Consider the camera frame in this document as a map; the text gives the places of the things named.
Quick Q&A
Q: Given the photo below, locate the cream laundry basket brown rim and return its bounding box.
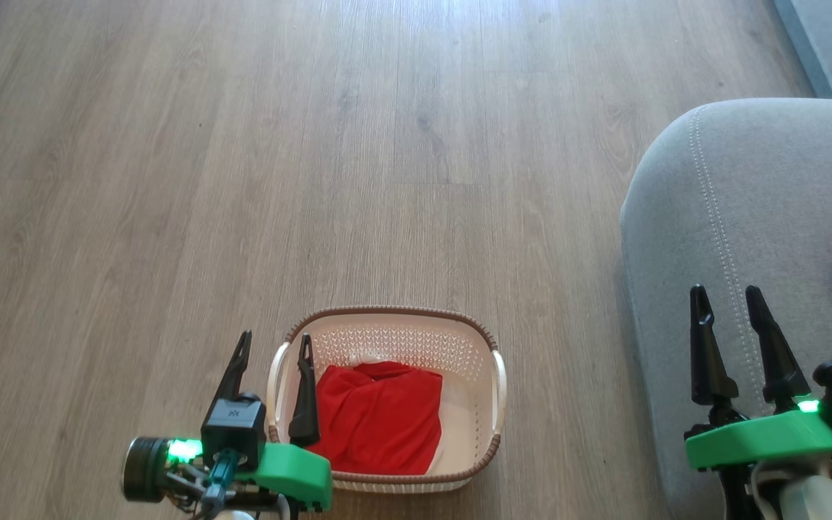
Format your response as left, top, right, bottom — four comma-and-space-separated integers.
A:
266, 306, 508, 494

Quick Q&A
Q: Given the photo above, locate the grey fabric sofa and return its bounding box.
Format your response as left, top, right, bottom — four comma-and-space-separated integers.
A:
620, 98, 832, 520

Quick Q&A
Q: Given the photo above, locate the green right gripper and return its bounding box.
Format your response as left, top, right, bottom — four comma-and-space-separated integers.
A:
685, 285, 832, 470

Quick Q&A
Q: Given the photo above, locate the teal plug camera cable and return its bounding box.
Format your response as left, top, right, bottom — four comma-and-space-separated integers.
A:
198, 448, 241, 517

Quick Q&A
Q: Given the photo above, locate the red cloth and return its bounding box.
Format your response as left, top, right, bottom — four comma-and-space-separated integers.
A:
308, 361, 444, 475

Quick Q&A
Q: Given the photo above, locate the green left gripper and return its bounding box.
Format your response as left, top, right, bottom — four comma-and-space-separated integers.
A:
215, 331, 333, 511

